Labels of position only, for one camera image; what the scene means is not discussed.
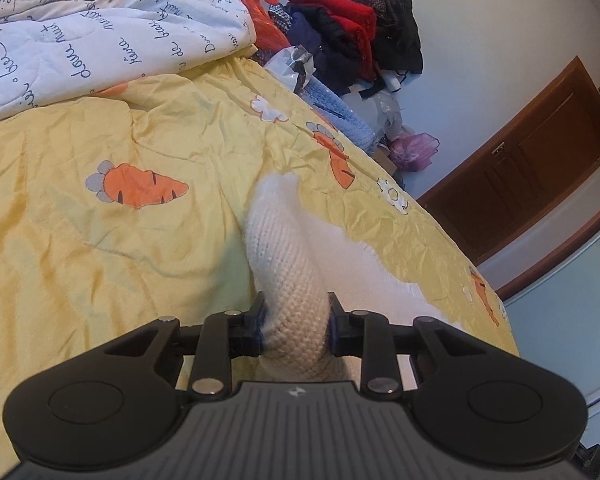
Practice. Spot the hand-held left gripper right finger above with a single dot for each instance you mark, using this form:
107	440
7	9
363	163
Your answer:
334	327

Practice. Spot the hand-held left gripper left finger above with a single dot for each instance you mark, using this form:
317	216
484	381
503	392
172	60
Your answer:
259	322

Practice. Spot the white knit sweater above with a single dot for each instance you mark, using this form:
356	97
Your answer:
280	260

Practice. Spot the pile of clothes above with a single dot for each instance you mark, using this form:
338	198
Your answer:
350	15

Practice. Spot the yellow carrot print bedsheet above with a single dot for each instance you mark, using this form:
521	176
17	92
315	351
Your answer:
105	260

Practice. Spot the pink plastic bag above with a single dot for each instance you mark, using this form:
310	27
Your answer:
415	152

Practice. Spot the blue knit blanket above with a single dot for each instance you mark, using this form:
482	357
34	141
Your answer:
340	110

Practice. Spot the clear plastic bag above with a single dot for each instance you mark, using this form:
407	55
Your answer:
386	110

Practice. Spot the brown wooden door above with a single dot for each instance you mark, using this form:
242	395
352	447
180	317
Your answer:
530	170

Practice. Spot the white grey plastic bag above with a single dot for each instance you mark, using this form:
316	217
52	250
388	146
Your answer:
290	62

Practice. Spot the white script print quilt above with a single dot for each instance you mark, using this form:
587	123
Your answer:
80	35

